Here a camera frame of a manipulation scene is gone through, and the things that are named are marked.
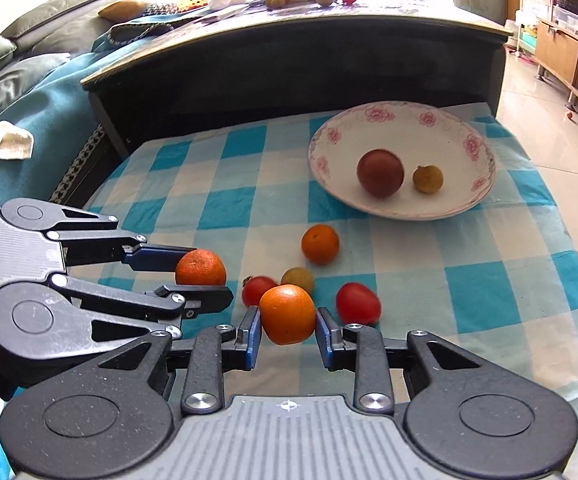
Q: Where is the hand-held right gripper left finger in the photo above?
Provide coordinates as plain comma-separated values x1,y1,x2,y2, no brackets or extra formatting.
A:
94,306,262,416

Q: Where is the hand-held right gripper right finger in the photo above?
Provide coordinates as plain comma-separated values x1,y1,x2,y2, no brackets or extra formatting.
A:
315,307,486,416

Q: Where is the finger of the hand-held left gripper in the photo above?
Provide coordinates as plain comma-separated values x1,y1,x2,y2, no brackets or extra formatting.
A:
51,274,235,356
44,207,198,272

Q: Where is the orange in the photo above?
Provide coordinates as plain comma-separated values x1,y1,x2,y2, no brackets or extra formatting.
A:
301,224,341,266
175,249,228,287
259,284,317,346

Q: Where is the small yellow-green fruit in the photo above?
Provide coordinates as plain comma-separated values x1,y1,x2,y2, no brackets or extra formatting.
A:
280,266,316,297
412,164,444,194

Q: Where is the white floral plate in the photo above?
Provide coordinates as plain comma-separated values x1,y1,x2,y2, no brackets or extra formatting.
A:
307,101,497,222

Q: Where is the white cloth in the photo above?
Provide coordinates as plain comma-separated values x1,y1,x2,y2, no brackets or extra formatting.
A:
0,121,36,161

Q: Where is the blue checkered tablecloth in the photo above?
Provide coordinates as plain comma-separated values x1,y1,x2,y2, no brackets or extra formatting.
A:
0,102,578,480

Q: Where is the teal blanket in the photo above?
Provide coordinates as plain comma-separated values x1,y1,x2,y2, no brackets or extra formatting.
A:
0,35,134,207

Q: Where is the dark red plum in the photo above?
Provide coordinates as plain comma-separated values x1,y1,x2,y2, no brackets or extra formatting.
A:
357,149,405,198

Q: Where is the dark coffee table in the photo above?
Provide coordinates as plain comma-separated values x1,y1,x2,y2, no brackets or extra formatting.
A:
80,0,515,161

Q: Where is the dark knitted cloth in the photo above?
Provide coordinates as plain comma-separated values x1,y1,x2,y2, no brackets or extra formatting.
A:
106,2,192,44

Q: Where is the grey sofa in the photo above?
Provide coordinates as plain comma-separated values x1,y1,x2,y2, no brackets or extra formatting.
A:
0,0,137,111

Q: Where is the yellow cushion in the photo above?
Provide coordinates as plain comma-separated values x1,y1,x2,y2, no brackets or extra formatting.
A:
98,0,150,22

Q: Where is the wooden TV cabinet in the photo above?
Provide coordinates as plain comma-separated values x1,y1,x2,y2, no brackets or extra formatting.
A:
534,17,578,137

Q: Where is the white storage trolley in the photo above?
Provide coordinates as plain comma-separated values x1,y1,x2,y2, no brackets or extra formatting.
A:
516,0,560,61

